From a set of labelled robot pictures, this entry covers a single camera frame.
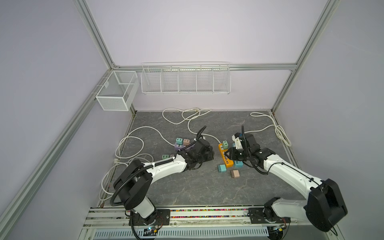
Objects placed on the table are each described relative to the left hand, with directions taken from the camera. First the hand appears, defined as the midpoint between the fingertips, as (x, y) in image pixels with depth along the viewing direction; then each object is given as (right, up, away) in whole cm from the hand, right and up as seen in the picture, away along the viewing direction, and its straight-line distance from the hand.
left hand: (213, 155), depth 84 cm
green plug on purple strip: (-21, +7, +11) cm, 24 cm away
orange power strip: (+9, -5, +5) cm, 12 cm away
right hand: (+8, +1, 0) cm, 8 cm away
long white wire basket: (-17, +49, +14) cm, 54 cm away
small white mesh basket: (-63, +39, +15) cm, 75 cm away
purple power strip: (-22, +3, +12) cm, 26 cm away
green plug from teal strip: (+5, -9, +5) cm, 11 cm away
